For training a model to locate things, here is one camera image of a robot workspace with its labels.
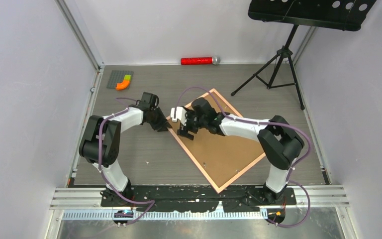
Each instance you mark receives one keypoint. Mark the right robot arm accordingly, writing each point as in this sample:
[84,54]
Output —
[280,142]

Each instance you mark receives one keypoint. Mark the grey building baseplate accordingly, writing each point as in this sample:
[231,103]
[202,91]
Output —
[117,76]

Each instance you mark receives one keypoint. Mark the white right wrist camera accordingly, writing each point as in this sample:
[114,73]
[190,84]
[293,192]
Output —
[178,114]

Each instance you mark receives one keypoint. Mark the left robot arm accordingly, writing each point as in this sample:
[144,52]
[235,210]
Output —
[100,143]

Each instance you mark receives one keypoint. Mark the aluminium rail frame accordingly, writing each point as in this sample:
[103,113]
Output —
[84,203]

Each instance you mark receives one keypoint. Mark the black music stand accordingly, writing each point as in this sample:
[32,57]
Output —
[345,15]

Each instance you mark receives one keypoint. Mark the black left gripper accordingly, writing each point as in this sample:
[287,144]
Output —
[163,125]

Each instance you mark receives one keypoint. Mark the red glitter microphone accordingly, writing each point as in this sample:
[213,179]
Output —
[214,60]

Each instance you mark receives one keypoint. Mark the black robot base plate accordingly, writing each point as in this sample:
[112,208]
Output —
[200,198]

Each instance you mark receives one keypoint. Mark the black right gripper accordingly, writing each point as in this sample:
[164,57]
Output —
[184,131]

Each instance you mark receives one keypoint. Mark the orange curved toy block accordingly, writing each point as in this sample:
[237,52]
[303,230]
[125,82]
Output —
[123,85]

